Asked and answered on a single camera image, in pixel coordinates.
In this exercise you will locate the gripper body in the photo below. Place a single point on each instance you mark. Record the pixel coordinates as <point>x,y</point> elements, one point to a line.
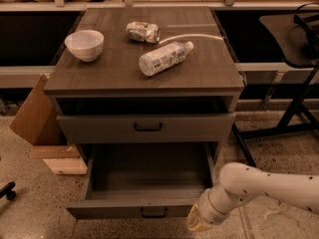
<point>208,211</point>

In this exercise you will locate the grey drawer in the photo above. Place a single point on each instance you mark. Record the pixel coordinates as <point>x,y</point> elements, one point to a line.
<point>144,180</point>
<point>146,128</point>

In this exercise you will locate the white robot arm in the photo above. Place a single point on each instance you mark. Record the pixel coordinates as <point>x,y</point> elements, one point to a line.
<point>239,183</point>

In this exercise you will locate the grey top drawer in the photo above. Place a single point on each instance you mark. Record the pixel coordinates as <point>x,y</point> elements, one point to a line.
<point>146,128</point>

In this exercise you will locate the grey drawer cabinet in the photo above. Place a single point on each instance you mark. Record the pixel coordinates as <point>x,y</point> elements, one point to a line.
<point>165,80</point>

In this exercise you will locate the white foam block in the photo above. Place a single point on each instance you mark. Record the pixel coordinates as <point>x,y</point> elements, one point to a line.
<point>67,166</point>

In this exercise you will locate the clear plastic bottle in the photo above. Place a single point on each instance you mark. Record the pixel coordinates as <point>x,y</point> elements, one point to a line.
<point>164,57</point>

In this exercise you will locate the black chair caster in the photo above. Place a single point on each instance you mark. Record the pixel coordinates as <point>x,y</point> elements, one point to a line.
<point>7,191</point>

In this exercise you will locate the brown cardboard sheet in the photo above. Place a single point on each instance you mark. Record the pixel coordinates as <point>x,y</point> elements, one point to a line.
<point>36,119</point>

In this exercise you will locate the crushed metal can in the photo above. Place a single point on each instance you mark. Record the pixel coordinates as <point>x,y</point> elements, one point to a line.
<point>143,32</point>

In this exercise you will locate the white bowl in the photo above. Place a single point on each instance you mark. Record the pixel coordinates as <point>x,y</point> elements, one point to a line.
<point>85,45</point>

